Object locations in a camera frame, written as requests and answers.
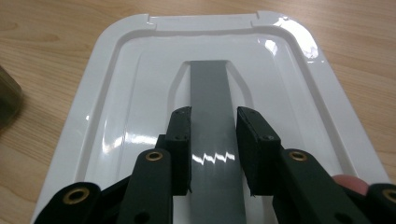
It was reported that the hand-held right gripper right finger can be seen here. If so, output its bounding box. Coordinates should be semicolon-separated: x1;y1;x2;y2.
236;105;372;224

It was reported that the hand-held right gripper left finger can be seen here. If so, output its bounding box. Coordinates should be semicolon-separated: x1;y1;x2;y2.
116;105;192;224

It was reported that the white box lid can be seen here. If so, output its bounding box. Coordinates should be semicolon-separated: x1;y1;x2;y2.
31;10;391;224

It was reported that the clear brown storage box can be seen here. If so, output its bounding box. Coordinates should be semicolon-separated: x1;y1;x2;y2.
0;64;23;133

